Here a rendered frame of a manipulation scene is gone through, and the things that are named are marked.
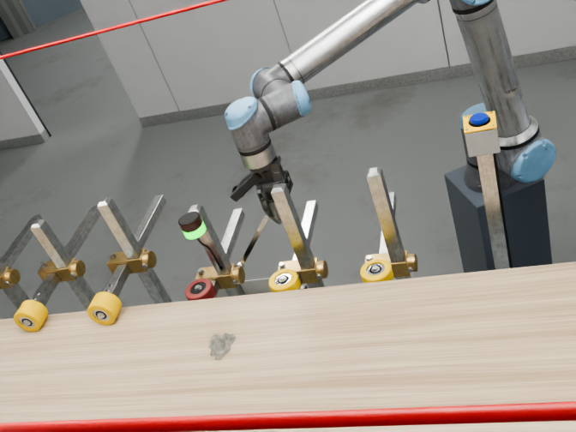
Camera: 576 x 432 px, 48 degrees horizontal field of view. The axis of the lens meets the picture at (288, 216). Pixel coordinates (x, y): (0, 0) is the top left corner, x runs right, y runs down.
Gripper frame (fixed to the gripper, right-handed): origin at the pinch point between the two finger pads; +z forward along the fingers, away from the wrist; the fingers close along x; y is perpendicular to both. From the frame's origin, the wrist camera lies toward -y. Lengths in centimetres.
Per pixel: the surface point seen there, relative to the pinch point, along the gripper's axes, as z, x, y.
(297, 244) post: 1.8, -9.8, 7.3
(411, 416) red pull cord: -78, -121, 56
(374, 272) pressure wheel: 6.0, -19.3, 28.1
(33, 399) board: 6, -53, -58
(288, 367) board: 6.5, -47.4, 10.1
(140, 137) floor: 96, 256, -193
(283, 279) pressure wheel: 5.5, -18.8, 3.8
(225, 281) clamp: 11.5, -10.6, -17.7
